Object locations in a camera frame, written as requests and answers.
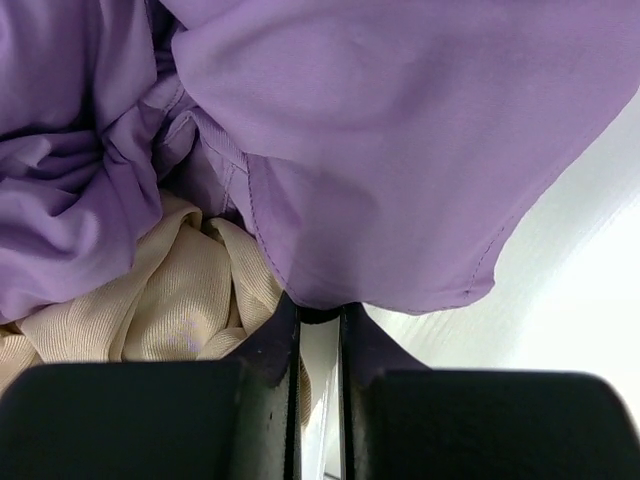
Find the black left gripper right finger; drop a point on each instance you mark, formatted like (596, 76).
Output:
(367, 356)

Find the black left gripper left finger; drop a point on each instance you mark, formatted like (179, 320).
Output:
(260, 401)

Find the purple trousers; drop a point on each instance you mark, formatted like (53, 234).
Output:
(380, 151)

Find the beige garment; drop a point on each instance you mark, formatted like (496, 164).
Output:
(197, 290)

